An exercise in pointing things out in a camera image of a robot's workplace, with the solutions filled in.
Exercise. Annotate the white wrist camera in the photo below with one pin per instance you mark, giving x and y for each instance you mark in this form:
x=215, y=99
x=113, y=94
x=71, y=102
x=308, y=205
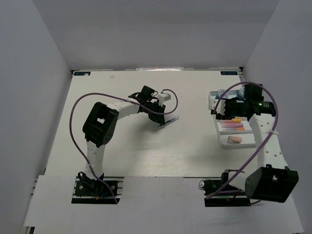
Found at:
x=163, y=97
x=217, y=106

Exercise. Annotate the orange cap highlighter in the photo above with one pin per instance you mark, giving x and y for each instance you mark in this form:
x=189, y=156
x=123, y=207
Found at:
x=234, y=120

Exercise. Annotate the blue ink jar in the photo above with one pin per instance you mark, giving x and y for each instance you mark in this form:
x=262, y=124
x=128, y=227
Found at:
x=241, y=92
x=222, y=94

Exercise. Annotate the orange white highlighter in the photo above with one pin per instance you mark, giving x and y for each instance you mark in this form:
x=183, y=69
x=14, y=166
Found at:
x=236, y=129

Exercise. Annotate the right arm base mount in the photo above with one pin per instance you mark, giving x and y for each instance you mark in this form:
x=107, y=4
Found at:
x=229, y=197

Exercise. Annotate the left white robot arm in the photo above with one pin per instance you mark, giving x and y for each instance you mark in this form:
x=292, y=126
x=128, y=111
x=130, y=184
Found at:
x=102, y=119

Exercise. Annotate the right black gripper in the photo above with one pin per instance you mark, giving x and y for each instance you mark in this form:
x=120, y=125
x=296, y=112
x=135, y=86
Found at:
x=225, y=116

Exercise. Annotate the pink highlighter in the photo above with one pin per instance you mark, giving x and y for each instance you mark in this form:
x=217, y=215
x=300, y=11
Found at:
x=232, y=125

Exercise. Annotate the white divided organizer tray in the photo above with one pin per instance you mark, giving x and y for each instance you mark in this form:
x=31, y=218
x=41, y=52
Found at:
x=233, y=133

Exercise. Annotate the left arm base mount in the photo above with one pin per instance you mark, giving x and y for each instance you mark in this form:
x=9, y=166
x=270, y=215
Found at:
x=90, y=191

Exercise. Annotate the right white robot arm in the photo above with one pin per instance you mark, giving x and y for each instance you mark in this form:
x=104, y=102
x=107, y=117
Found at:
x=266, y=175

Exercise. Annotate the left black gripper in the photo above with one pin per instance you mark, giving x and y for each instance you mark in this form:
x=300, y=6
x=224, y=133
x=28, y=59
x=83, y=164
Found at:
x=158, y=118

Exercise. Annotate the blue gel pen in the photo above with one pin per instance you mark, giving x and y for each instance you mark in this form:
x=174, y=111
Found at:
x=168, y=122

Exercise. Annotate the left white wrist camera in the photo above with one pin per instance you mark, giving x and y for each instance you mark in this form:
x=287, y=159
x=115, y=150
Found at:
x=163, y=97

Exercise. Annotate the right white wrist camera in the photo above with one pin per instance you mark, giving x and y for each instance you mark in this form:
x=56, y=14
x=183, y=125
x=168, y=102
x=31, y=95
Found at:
x=217, y=106

